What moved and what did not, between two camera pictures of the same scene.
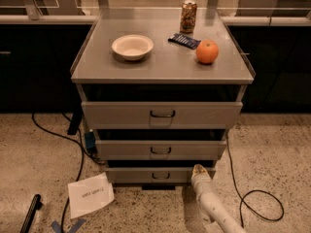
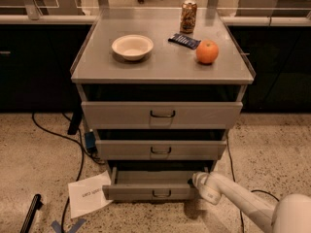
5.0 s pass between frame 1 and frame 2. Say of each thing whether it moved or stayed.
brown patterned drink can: stayed
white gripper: moved
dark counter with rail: stayed
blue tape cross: stayed
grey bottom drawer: moved
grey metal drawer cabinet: stayed
